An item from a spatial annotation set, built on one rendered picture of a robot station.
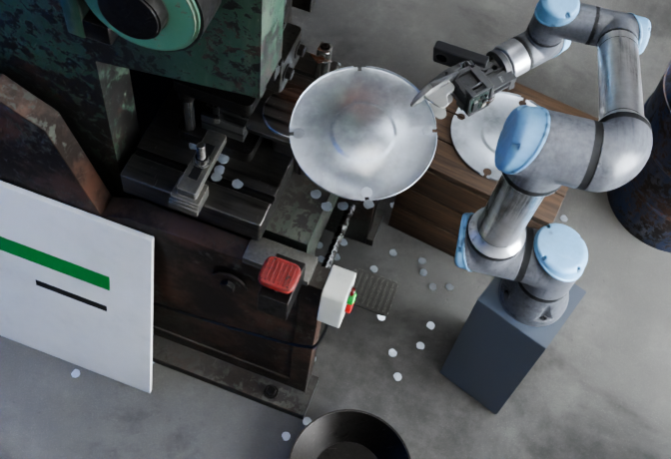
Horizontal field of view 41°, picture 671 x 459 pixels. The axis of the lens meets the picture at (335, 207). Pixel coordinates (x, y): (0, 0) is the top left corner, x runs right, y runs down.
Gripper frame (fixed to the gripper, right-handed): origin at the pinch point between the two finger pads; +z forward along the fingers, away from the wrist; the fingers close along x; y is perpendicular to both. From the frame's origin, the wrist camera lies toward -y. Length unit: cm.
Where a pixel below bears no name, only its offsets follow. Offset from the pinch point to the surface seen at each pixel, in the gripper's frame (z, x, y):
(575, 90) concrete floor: -86, 93, -24
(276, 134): 27.0, 0.0, -8.2
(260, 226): 38.5, 6.3, 4.6
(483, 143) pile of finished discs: -29, 50, -6
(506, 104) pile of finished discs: -43, 52, -13
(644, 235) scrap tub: -67, 87, 29
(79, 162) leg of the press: 62, 1, -24
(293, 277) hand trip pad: 39.7, 0.4, 19.6
